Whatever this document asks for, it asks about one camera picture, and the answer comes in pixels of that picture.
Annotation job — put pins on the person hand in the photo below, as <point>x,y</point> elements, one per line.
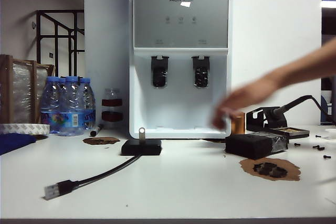
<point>244,95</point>

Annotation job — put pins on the black sponge block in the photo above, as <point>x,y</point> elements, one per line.
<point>246,146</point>

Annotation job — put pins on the silver USB flash drive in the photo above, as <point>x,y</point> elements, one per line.
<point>141,134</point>

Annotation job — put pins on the person forearm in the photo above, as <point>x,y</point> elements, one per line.
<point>309,64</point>

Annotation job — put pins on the yellow cleaning sponge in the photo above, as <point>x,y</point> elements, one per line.
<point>291,129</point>

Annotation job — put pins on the small black sponge piece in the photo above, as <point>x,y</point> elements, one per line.
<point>267,168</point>
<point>258,167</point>
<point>279,172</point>

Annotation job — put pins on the black USB hub box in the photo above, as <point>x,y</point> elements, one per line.
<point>152,149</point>

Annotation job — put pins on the copper coloured metal cylinder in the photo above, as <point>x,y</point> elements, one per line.
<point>239,125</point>

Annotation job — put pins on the black dispenser tap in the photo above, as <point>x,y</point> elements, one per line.
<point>200,69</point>
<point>159,69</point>

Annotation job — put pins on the white water dispenser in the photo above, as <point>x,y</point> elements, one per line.
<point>181,113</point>

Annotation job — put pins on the black soldering iron stand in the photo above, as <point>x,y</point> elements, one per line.
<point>299,135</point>

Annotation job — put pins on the brown paper scrap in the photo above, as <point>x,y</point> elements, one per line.
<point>105,140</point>
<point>291,172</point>

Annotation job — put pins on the white ceiling light bar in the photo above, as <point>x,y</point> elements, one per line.
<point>329,3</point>

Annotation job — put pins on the clear jar with red bands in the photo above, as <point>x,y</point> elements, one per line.
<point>112,106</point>

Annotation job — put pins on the black marker pen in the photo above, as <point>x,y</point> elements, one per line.
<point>94,131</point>

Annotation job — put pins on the clear water bottle blue cap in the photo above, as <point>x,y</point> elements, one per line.
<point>72,103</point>
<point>89,98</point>
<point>62,85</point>
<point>50,103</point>

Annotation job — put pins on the black stair railing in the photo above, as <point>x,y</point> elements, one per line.
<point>56,37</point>

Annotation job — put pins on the white tape roll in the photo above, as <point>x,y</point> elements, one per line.
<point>23,128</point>

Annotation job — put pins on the dark blue cloth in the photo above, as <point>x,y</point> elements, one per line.
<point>13,142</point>

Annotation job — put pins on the small wall sign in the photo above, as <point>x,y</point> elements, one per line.
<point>51,55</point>

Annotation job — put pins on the wooden frame with plastic wrap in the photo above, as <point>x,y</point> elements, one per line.
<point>9,90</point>

